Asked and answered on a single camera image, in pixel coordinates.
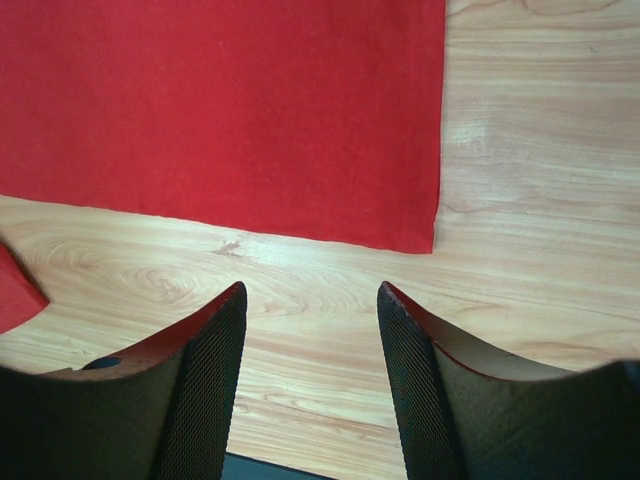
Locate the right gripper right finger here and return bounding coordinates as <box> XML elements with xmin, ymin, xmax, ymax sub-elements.
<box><xmin>377</xmin><ymin>282</ymin><xmax>639</xmax><ymax>479</ymax></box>

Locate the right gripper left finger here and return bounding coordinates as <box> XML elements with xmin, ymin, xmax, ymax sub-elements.
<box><xmin>1</xmin><ymin>282</ymin><xmax>247</xmax><ymax>479</ymax></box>

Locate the red t shirt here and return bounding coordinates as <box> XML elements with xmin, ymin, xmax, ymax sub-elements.
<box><xmin>0</xmin><ymin>0</ymin><xmax>449</xmax><ymax>334</ymax></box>

